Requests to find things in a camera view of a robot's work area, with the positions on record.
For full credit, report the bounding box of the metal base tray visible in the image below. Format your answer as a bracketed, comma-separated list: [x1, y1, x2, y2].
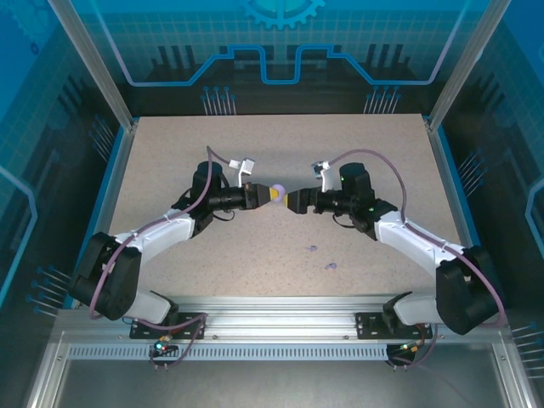
[25, 331, 536, 408]

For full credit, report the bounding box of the aluminium side rail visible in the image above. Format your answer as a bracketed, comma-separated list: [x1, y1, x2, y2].
[424, 116, 485, 256]
[63, 118, 139, 311]

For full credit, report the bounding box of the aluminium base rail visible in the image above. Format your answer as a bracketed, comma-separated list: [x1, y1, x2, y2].
[57, 295, 511, 341]

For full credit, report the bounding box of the slotted metal cable duct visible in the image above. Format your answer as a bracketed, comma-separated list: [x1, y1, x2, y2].
[66, 344, 399, 361]

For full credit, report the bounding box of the aluminium frame post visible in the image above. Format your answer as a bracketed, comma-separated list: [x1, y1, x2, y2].
[426, 0, 514, 131]
[47, 0, 139, 131]

